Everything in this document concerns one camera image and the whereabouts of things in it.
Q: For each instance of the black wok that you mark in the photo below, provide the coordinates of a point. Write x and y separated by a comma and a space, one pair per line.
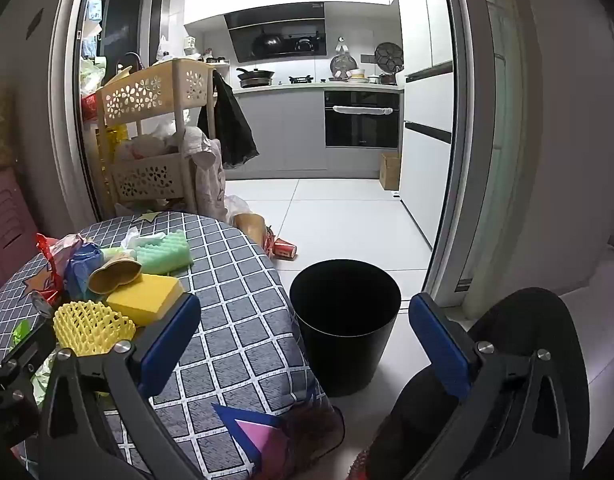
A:
255, 78

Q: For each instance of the cardboard box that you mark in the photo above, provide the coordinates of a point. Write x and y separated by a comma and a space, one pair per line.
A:
390, 171

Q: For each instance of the pink floral cloth bag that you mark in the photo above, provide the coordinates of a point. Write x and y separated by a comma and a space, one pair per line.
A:
209, 180

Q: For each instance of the blue plastic bag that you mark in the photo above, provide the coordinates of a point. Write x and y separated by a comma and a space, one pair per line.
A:
81, 270

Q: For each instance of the yellow foam fruit net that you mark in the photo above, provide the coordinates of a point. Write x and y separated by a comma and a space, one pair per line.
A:
89, 325

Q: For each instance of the round metal steamer rack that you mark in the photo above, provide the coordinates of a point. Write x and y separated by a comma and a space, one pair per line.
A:
388, 56

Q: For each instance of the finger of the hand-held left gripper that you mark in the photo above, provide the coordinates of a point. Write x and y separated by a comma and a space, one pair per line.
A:
31, 345

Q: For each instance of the sliding door frame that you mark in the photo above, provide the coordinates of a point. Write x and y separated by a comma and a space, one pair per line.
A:
469, 135

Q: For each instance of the brown fuzzy cloth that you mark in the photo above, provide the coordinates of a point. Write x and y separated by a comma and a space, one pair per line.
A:
314, 430

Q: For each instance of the black built-in oven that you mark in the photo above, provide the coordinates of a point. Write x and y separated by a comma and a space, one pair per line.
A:
362, 127

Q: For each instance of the black round stool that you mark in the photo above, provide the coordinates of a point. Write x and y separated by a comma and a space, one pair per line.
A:
527, 320

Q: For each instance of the red snack packet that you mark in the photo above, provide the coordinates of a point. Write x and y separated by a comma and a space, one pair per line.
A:
49, 265

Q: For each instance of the black plastic bag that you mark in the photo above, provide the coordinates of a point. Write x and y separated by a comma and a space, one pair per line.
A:
233, 125

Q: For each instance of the red paper cup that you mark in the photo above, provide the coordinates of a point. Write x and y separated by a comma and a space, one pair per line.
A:
283, 249

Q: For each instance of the green wavy sponge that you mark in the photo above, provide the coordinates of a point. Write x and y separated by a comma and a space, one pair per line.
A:
164, 256

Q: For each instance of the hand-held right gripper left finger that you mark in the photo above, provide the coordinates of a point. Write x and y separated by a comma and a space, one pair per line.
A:
168, 342

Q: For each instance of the black range hood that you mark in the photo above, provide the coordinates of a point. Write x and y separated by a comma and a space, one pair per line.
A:
277, 35

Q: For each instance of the beige plastic storage rack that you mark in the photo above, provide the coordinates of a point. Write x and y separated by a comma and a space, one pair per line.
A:
147, 135

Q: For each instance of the yellow sponge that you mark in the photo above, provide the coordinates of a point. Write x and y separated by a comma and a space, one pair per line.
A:
144, 300

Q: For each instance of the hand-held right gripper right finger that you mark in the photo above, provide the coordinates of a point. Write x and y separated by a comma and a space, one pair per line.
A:
437, 345

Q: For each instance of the grey checkered tablecloth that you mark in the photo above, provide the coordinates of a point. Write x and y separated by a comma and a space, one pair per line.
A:
237, 340

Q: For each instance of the white refrigerator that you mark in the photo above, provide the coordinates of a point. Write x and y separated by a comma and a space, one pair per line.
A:
429, 150

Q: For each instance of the brown paper cup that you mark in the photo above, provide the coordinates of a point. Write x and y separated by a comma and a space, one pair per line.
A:
114, 276

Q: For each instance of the pink plastic stool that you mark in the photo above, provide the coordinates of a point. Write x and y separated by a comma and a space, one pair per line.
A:
7, 230

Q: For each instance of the black trash bin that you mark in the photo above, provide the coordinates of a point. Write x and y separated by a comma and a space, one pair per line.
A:
344, 330

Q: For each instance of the clear bag with bread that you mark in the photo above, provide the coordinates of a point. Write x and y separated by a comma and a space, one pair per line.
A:
249, 226

